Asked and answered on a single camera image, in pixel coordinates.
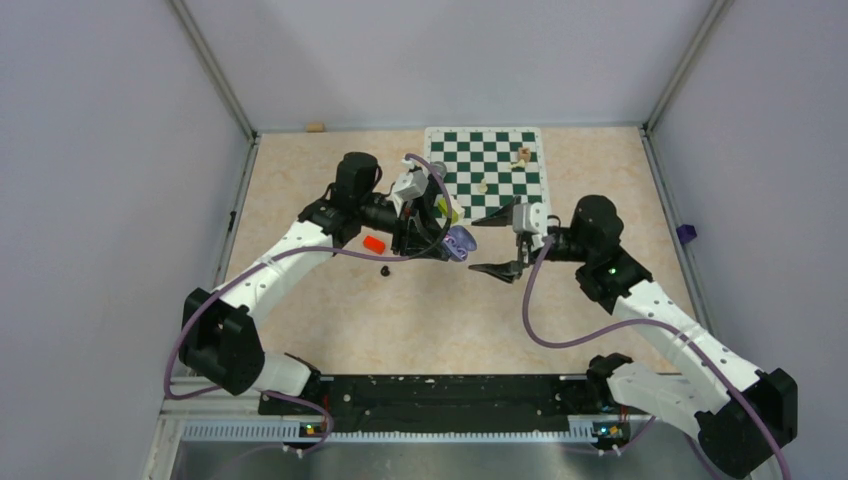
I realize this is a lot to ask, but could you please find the black microphone silver head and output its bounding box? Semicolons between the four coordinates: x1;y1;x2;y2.
430;161;448;182

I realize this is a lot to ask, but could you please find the green white toy brick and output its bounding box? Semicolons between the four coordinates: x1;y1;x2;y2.
436;196;465;224

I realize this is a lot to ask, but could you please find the green white chessboard mat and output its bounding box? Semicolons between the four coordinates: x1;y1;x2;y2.
424;127;551;225

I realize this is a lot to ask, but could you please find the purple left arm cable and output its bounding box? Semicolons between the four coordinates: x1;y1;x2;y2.
162;152;455;458

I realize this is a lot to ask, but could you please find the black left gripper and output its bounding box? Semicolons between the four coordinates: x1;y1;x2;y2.
358;190;453;261

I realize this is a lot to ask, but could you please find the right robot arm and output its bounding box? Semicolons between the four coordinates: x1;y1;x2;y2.
477;195;798;479

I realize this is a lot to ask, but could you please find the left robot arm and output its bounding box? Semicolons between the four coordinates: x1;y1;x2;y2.
169;152;453;414

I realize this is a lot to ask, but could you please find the purple object outside frame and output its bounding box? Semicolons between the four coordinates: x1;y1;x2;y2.
676;224;698;245

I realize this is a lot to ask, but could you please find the red block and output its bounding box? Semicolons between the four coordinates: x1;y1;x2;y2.
363;235;387;255

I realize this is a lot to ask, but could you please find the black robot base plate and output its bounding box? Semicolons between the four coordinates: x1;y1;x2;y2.
258;374;643;441

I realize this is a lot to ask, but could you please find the grey lavender earbud case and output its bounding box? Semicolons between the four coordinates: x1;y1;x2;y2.
442;225;478;262

